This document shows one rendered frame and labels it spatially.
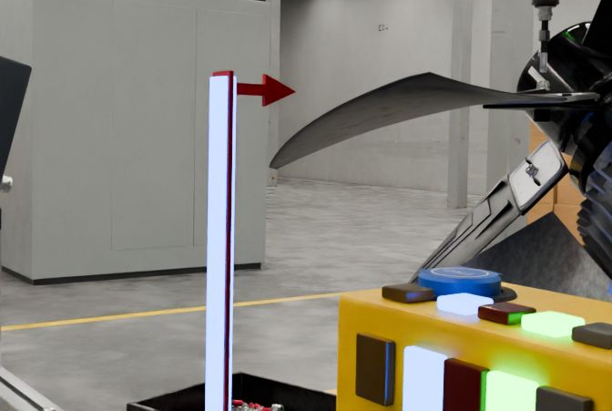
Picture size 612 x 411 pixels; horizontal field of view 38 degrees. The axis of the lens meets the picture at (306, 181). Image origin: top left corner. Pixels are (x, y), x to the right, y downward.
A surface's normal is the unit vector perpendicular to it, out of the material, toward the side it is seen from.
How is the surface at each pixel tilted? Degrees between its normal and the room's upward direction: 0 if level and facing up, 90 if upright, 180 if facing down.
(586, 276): 56
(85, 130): 90
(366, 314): 90
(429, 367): 90
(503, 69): 90
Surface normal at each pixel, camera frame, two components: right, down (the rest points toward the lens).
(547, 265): -0.25, -0.53
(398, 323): -0.81, 0.01
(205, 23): 0.56, 0.05
